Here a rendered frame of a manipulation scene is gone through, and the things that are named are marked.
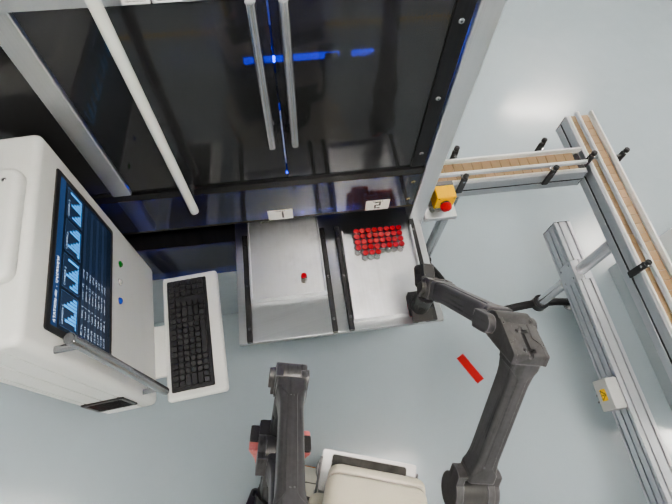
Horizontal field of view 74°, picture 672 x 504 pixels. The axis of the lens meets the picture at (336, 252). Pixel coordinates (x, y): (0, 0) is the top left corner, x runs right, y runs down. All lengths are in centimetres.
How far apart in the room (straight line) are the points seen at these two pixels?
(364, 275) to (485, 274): 125
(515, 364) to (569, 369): 180
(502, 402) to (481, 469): 17
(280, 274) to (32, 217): 81
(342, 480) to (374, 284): 78
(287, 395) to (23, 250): 59
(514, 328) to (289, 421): 47
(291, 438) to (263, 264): 89
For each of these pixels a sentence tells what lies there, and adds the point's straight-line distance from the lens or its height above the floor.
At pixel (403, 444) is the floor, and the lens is 238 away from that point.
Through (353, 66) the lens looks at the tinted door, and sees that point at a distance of 112.
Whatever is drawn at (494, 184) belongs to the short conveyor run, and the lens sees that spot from 189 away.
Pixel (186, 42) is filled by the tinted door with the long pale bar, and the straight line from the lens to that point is 107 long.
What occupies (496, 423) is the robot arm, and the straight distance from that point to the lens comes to 101.
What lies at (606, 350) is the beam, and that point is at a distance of 219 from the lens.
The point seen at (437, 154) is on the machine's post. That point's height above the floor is 127.
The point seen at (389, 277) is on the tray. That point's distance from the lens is 162.
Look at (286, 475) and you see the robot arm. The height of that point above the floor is 154.
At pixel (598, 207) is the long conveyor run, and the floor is 88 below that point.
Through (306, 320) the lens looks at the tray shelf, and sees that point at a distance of 155.
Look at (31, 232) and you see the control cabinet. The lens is 110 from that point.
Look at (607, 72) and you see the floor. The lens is 416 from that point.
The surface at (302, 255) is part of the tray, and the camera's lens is 164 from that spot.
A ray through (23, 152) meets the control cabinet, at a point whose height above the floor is 155.
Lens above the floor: 235
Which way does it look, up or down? 63 degrees down
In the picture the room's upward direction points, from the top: 3 degrees clockwise
